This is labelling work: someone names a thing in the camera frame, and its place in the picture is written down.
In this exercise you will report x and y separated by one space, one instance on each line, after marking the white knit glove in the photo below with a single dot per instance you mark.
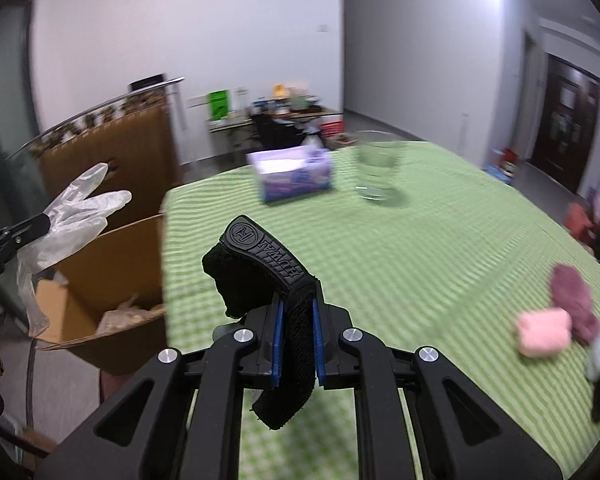
130 316

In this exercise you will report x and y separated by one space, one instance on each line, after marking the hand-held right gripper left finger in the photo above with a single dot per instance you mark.
278 340

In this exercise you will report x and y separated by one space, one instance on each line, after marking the red plastic crate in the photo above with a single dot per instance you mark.
332 128

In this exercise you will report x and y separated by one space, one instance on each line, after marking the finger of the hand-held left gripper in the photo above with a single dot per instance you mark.
30 224
27 237

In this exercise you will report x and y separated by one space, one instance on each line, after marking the green checked tablecloth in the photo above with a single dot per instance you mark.
430 240

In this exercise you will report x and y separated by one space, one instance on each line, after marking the clear plastic glove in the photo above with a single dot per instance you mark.
70 215

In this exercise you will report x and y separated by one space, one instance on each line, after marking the metal frame rack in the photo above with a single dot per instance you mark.
155 82

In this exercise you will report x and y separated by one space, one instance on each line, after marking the green box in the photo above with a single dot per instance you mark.
218 105

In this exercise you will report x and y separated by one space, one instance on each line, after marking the yellow round lamp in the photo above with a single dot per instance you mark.
279 91

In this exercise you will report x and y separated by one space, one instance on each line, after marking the brown slatted chair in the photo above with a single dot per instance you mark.
130 160

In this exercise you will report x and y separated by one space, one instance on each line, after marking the red bin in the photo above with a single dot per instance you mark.
508 160

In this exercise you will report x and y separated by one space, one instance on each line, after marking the white paper notice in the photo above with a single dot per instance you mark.
568 98

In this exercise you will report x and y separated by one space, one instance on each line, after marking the wooden folding table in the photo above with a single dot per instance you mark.
230 122

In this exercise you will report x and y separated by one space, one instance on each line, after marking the glass sliding door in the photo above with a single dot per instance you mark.
10 85

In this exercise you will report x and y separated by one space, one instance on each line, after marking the maroon cloth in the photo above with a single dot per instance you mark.
575 300

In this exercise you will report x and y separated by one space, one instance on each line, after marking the dark brown entrance door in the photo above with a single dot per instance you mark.
565 135

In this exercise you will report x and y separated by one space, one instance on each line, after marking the pink cloth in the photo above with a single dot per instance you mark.
545 332

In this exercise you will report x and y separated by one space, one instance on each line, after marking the brown cardboard box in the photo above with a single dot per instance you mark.
110 260

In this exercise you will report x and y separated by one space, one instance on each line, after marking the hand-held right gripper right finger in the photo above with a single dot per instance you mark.
320 345

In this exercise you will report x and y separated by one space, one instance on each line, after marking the purple tissue box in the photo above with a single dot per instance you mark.
290 175

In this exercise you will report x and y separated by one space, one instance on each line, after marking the clear drinking glass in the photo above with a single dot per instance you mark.
380 170

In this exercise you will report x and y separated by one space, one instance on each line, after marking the pink plastic bag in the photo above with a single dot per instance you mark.
580 222

